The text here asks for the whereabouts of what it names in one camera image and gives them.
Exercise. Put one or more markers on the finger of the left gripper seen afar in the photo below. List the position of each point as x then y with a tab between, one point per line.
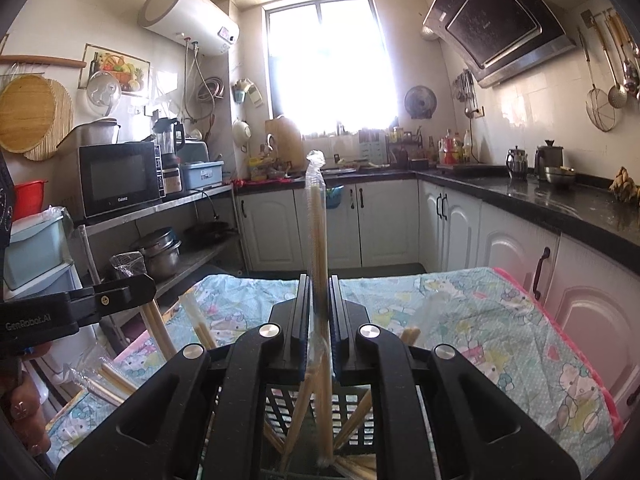
89	305

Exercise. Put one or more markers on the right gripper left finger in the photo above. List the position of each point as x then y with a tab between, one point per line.
201	415

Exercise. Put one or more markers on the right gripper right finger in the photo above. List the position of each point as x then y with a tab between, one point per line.
435	416

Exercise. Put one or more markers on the person's left hand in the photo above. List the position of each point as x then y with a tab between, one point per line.
25	413

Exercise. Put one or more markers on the plastic drawer tower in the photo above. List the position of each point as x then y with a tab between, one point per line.
38	263

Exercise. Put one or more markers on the metal shelf rack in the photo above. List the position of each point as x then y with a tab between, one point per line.
92	245

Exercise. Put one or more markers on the stacked steel pots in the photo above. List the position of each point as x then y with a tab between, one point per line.
161	251

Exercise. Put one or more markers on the floral hello kitty tablecloth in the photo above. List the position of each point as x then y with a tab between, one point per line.
481	312

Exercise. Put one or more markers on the red plastic basin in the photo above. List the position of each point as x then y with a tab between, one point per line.
29	198

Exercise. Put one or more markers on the black microwave oven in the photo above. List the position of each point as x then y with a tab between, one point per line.
94	180

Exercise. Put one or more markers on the black frying pan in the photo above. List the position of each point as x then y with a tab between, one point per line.
208	233

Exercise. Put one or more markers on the blue plastic box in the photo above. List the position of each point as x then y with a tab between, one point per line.
200	175

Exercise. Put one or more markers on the black blender jug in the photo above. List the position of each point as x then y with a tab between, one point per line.
169	136

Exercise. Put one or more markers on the round bamboo tray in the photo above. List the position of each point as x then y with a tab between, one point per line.
36	115

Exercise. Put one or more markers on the framed fruit picture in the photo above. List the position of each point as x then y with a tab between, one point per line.
132	73

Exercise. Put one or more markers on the wooden cutting board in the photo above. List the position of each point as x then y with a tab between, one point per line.
288	142

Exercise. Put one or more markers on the blue hanging basket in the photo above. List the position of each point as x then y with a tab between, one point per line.
334	197

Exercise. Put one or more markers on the steel kettle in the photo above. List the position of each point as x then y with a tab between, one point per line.
517	163

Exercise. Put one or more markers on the red condiment bottle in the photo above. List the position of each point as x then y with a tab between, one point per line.
449	148

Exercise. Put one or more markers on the dark metal pot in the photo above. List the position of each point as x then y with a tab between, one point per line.
550	167

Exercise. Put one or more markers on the bunch of bananas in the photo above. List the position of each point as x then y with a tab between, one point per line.
624	188

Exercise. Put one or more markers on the white water heater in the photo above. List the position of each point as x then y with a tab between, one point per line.
191	22

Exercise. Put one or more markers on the steel ladle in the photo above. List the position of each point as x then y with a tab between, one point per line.
617	95

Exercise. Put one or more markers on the black range hood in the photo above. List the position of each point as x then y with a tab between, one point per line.
499	39

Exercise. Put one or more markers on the small wall fan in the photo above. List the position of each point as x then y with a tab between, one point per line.
420	102

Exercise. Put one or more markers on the wire skimmer strainer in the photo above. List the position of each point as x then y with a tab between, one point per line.
600	112

